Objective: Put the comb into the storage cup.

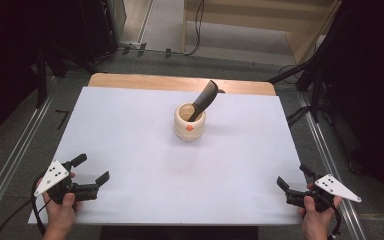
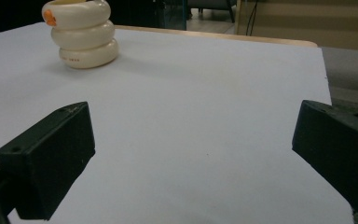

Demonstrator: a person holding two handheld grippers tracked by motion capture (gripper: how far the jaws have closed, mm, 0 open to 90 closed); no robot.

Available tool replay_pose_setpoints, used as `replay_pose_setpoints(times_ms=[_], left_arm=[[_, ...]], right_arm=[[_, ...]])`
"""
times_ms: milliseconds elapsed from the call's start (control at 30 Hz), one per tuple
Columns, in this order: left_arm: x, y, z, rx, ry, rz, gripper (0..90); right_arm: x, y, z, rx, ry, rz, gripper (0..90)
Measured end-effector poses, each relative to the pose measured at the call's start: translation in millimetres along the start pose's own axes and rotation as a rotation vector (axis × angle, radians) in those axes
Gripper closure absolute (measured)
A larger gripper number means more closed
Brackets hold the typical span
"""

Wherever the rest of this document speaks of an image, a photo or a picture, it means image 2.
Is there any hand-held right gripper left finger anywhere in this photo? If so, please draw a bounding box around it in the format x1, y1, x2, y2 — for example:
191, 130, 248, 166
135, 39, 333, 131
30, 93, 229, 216
0, 101, 97, 221

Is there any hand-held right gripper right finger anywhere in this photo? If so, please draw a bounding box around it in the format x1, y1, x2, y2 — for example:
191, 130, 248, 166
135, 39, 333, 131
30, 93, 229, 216
291, 99, 358, 216

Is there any cream ribbed cup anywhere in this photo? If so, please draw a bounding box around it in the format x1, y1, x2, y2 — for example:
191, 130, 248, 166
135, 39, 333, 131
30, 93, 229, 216
41, 0, 120, 70

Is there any light wooden cabinet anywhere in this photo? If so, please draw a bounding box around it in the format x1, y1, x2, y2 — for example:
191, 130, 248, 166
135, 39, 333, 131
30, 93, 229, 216
234, 0, 358, 52

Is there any white table cover sheet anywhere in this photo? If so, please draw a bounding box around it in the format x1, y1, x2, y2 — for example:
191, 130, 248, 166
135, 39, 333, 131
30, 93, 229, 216
0, 21, 355, 224

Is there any black hanging cable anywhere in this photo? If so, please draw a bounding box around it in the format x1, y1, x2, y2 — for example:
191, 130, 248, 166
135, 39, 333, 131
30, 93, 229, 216
245, 0, 259, 36

